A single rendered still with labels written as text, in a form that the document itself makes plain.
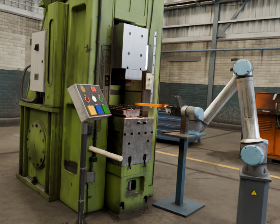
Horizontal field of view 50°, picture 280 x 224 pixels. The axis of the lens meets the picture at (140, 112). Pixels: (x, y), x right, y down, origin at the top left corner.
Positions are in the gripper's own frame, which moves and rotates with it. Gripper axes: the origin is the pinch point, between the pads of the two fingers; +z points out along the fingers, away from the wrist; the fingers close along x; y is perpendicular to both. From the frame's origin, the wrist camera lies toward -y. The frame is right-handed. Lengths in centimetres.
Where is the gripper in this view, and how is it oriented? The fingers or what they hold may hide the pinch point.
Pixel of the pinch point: (166, 106)
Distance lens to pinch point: 253.9
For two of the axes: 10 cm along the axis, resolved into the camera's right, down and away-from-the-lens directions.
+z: -6.6, -1.2, 7.4
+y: -0.7, 9.9, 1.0
